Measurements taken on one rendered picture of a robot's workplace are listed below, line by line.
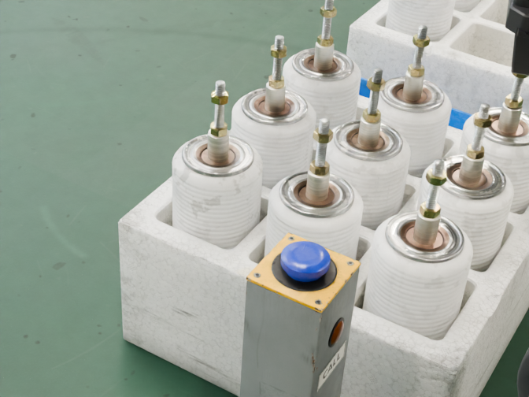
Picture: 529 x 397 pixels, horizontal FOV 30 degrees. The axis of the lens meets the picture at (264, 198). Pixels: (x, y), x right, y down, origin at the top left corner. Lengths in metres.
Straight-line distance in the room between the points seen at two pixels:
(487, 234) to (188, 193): 0.31
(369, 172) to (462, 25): 0.51
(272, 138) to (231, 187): 0.11
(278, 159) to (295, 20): 0.79
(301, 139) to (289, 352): 0.35
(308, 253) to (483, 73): 0.67
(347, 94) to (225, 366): 0.35
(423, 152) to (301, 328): 0.42
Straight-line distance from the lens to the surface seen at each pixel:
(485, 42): 1.54
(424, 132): 1.15
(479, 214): 1.02
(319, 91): 1.18
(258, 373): 0.86
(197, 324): 1.08
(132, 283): 1.11
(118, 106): 1.59
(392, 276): 0.94
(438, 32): 1.48
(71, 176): 1.44
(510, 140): 1.12
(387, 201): 1.08
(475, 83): 1.42
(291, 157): 1.11
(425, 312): 0.96
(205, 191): 1.01
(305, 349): 0.81
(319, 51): 1.20
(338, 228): 0.97
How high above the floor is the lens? 0.84
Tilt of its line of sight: 37 degrees down
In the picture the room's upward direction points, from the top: 4 degrees clockwise
